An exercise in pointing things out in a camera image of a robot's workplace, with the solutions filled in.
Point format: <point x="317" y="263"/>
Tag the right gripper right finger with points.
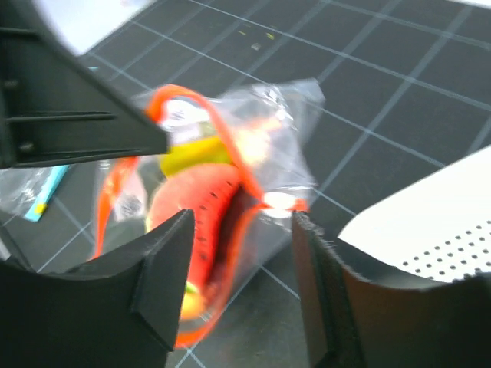
<point x="360" y="312"/>

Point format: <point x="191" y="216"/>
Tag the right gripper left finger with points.
<point x="121" y="309"/>

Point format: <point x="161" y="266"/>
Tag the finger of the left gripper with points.
<point x="54" y="110"/>

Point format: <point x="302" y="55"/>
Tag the orange papaya slice toy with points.
<point x="230" y="267"/>

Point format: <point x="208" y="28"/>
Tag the white perforated plastic basket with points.
<point x="437" y="228"/>

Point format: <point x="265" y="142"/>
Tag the watermelon slice toy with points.
<point x="207" y="190"/>

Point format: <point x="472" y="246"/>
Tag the yellow lemon toy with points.
<point x="206" y="150"/>

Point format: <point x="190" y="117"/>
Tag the orange zipper clear bag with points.
<point x="235" y="161"/>

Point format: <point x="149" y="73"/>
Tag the blue zipper bag near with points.
<point x="26" y="192"/>

